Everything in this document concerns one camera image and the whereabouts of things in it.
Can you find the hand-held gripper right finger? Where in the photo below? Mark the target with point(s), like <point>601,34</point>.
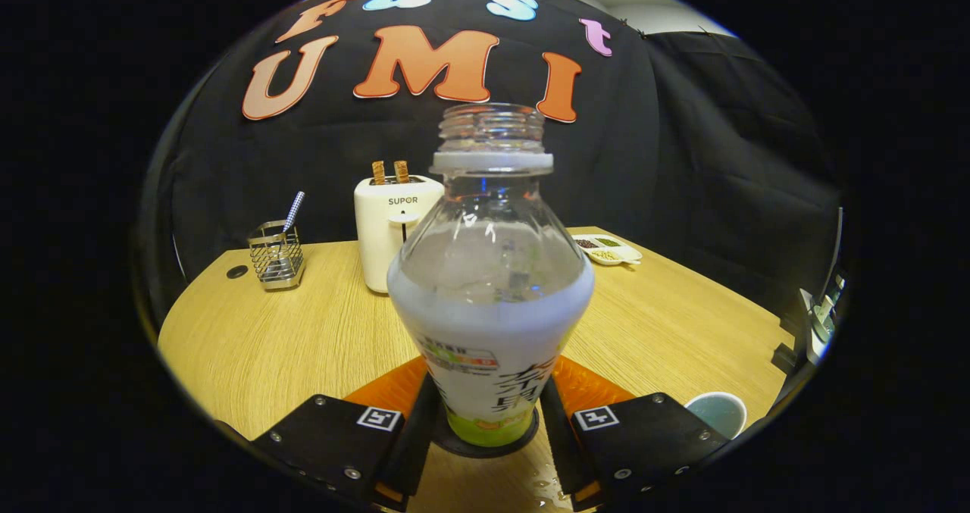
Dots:
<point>561,445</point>

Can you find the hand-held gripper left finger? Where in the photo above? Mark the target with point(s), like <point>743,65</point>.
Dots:
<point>417,445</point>

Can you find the dark round coaster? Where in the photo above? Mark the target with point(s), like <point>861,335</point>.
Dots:
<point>443,441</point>

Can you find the clear white-label juice bottle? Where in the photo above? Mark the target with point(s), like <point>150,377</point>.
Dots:
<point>489,323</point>

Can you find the white cup with blue inside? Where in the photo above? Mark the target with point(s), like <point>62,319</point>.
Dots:
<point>718,413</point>

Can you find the wooden table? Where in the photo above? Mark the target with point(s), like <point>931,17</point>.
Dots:
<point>288,346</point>

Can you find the white divided condiment dish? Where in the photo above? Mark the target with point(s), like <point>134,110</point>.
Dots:
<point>610,251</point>

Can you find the white toaster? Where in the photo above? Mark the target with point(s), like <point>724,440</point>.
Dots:
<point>383,233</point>

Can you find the brown toast slice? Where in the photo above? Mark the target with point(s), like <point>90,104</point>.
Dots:
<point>378,173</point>
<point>402,171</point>

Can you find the dark desk equipment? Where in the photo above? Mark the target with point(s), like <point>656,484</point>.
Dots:
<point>815,320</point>

